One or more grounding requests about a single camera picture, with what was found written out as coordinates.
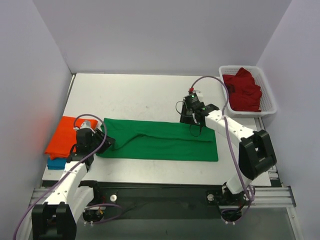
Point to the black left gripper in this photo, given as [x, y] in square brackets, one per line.
[104, 141]

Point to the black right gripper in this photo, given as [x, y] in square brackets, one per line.
[186, 116]

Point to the green t-shirt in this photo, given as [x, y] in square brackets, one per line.
[156, 140]

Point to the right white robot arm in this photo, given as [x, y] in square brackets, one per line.
[252, 151]

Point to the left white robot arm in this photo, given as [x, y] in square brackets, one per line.
[56, 218]

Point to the folded orange t-shirt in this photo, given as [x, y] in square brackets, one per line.
[62, 140]

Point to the folded blue t-shirt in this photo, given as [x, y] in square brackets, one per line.
[56, 164]

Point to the dark red t-shirt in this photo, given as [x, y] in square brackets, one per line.
[244, 93]

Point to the white plastic basket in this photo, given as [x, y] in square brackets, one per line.
[267, 101]

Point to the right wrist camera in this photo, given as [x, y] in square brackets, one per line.
[193, 98]

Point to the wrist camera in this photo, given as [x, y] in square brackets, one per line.
[86, 125]
[193, 98]

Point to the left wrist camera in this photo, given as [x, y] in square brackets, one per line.
[86, 125]

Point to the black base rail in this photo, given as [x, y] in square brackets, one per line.
[157, 201]

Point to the aluminium frame rail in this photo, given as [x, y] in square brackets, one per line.
[146, 171]

